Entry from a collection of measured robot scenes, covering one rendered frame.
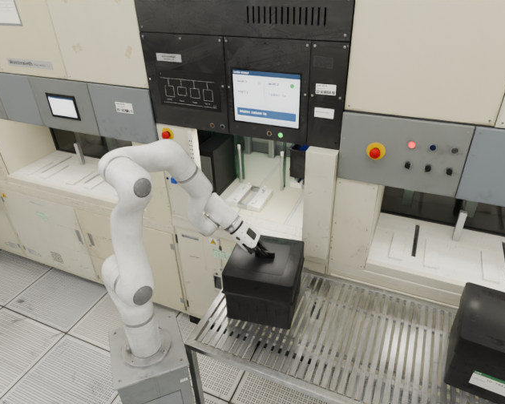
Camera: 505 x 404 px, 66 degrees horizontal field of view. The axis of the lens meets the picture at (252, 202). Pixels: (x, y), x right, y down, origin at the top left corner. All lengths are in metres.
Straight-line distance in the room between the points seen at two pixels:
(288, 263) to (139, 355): 0.67
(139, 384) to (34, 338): 1.48
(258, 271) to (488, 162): 0.90
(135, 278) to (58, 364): 1.55
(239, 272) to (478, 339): 0.84
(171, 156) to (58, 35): 1.08
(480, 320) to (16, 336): 2.67
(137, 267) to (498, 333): 1.19
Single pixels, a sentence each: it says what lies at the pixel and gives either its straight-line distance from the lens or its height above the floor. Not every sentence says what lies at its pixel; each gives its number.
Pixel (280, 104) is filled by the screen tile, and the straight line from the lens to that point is 1.58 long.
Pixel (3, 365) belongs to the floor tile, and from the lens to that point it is 2.98.
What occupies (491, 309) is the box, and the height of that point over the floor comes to 1.01.
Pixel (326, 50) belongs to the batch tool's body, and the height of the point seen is 1.77.
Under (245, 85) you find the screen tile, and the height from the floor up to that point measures 1.62.
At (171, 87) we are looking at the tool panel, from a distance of 1.81.
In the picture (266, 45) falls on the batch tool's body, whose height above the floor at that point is 1.78.
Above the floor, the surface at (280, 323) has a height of 0.79.
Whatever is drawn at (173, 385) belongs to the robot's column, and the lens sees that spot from 1.71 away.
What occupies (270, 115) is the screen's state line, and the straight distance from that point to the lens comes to 1.61.
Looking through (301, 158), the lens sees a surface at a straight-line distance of 2.24.
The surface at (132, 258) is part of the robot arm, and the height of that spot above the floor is 1.25.
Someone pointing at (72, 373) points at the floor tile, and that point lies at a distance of 2.74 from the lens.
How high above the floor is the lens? 2.07
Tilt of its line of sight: 33 degrees down
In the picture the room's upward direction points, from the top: 2 degrees counter-clockwise
